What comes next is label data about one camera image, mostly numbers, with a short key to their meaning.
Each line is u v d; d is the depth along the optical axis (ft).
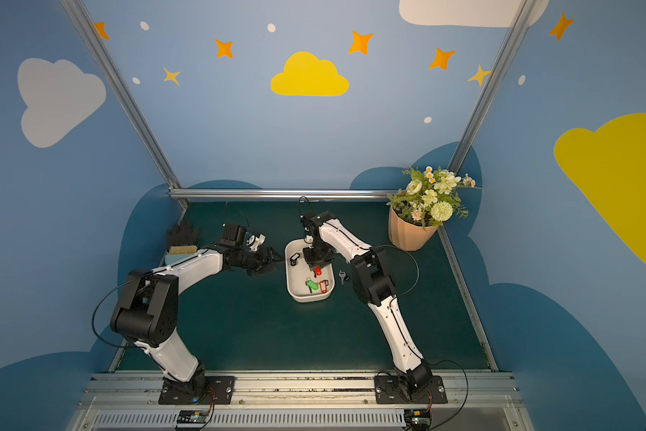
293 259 3.38
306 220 2.90
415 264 3.40
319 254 2.94
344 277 3.23
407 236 3.16
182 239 3.55
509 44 2.46
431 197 2.71
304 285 3.16
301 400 2.42
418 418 2.39
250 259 2.67
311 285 3.14
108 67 2.57
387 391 2.43
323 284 3.15
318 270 3.23
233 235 2.51
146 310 1.57
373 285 2.07
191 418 2.35
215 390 2.42
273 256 2.78
